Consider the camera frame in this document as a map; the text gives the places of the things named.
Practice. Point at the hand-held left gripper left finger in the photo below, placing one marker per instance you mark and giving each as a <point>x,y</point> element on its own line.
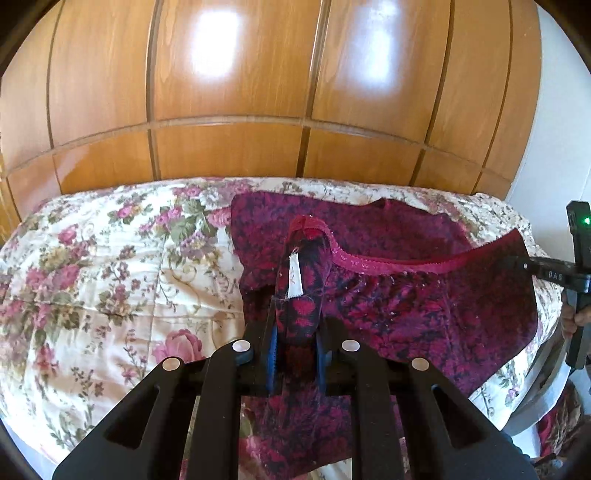
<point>272,344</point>

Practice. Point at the red patterned rug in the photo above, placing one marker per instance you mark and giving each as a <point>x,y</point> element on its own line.
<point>561,424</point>

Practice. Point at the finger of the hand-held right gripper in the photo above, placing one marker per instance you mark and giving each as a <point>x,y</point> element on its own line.
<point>545,270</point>

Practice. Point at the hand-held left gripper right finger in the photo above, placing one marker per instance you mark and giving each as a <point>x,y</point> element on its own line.
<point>326,357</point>

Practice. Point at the person's right hand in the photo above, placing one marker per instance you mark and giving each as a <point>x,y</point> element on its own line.
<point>567,318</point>

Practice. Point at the dark red patterned fleece pants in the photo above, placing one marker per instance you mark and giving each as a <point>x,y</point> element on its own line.
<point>415,323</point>

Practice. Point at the floral bedspread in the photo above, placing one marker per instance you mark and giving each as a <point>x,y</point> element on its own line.
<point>115,277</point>

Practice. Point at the wooden panelled headboard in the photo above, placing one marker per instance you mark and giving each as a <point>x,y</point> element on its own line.
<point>231,69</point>

